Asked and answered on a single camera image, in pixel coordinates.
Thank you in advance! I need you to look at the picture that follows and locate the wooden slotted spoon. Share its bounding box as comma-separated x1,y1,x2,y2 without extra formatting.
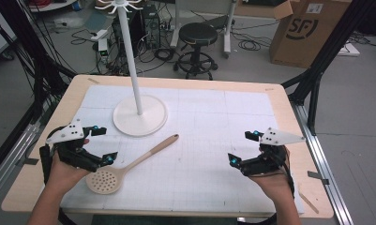
84,133,180,196

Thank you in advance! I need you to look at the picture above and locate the black round stool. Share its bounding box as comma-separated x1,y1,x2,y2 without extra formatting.
173,22,219,81

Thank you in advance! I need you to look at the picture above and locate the white power strip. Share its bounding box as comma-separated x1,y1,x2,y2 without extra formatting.
90,28,110,42

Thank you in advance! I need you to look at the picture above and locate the small white device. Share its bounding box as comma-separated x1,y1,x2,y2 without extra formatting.
98,37,111,62

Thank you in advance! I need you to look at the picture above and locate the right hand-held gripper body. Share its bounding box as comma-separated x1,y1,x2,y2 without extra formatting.
239,127,307,177

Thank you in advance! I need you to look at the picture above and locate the black computer tower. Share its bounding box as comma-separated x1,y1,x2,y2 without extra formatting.
141,3,162,51

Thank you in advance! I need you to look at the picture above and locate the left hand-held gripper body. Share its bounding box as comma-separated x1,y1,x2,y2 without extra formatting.
45,120,105,173

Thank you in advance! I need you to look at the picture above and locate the coiled black floor cable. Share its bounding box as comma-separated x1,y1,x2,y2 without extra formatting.
237,37,263,53

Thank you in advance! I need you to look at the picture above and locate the white flat floor plate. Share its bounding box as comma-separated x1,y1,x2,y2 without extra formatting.
336,42,361,57

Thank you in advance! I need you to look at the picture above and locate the thin wooden stick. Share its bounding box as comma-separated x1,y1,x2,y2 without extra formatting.
297,190,321,215

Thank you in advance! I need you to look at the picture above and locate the aluminium rail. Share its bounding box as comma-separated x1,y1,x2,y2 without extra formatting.
291,102,354,225
0,102,53,205

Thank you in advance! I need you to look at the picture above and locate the white hook rack stand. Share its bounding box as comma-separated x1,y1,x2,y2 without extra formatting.
94,0,169,138

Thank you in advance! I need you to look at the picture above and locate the black metal frame post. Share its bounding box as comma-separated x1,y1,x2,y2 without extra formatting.
281,0,376,136
0,0,78,181

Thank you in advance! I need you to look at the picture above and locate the person's left hand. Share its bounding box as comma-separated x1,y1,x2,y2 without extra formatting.
45,138,92,192

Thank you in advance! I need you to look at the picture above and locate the white gridded mat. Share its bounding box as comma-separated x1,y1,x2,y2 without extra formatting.
59,84,306,218

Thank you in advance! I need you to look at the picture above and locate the brown cardboard box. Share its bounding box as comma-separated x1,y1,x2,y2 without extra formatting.
268,0,354,69

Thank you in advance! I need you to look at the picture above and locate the person's right hand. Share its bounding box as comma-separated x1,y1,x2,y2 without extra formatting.
248,146,295,202

